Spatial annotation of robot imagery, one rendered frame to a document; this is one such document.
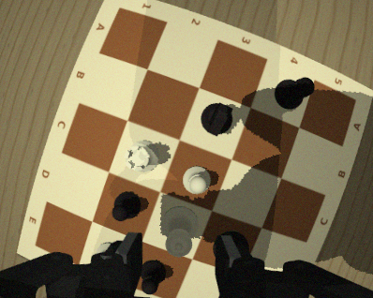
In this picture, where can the cream and brown chessboard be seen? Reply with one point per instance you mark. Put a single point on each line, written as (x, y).
(146, 72)

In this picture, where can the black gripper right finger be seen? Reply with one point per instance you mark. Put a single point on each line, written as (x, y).
(297, 280)

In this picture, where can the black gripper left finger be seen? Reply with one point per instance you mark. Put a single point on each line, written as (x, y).
(108, 275)

